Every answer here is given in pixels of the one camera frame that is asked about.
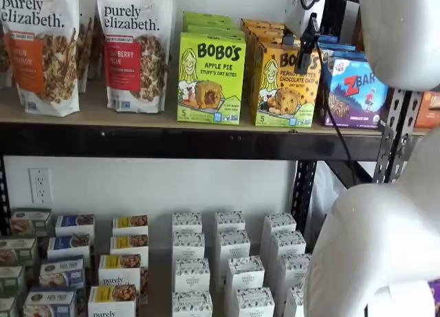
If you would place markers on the blue Zbar snack box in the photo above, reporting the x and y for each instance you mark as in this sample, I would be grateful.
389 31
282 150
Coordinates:
335 46
326 38
350 100
343 55

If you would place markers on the orange label granola bag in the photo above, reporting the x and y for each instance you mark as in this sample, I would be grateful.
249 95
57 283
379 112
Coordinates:
44 73

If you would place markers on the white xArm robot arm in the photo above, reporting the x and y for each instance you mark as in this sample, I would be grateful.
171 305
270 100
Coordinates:
361 245

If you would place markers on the purple snack box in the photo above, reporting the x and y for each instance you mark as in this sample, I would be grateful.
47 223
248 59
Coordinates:
434 296

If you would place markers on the white granola bag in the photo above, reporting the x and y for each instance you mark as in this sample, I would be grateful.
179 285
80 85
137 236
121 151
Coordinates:
86 49
5 59

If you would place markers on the orange Bobo's oat bites box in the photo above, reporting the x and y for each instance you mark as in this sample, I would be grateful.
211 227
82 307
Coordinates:
261 23
282 97
264 31
268 39

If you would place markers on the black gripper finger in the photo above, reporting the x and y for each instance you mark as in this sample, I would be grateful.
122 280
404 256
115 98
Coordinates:
304 59

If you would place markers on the yellow label granola box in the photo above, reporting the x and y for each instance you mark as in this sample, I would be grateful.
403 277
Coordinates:
119 269
130 225
111 301
129 245

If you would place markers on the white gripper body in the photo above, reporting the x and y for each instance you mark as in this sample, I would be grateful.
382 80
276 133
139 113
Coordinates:
302 18

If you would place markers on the green Bobo's apple pie box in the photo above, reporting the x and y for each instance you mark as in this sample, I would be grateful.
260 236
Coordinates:
209 90
206 16
209 23
213 31

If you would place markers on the green label oatmeal box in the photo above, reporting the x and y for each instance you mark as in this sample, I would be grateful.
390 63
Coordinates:
31 222
17 251
12 281
7 308

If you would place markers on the large orange snack box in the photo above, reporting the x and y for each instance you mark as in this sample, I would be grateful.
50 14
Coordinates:
429 110

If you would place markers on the particle board shelf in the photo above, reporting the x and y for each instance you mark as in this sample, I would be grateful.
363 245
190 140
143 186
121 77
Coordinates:
137 117

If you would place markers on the red label granola bag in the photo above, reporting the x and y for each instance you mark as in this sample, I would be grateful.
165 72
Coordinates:
134 73

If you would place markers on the white wall outlet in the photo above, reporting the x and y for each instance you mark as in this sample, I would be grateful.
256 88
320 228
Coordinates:
40 185

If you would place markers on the white patterned pantry box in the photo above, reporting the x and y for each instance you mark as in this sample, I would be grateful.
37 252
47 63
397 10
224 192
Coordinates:
255 303
288 243
192 275
187 223
244 274
192 305
279 224
234 245
229 222
294 301
188 246
295 269

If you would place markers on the blue label oatmeal box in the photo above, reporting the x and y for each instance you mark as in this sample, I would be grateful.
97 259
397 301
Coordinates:
75 225
49 305
68 246
62 272

